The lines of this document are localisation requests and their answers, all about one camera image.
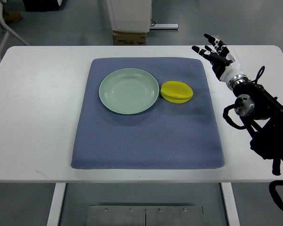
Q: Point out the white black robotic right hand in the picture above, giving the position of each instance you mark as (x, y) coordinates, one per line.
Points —
(225, 63)

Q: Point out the light green plate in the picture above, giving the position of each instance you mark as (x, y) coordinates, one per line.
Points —
(129, 91)

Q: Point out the blue textured mat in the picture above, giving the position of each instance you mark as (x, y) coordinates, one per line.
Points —
(167, 136)

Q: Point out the white cabinet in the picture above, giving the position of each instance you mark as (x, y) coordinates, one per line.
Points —
(129, 15)

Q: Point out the cardboard box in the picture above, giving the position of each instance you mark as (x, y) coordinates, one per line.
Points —
(129, 38)

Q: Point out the white table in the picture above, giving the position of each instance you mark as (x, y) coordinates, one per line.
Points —
(41, 97)

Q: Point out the tan work boot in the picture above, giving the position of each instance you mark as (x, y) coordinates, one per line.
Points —
(11, 18)

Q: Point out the white floor rail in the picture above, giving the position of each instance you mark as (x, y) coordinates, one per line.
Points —
(164, 27)

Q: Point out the metal base plate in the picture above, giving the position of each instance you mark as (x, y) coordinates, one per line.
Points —
(145, 216)

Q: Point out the white chair frame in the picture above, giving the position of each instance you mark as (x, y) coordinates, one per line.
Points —
(6, 31)

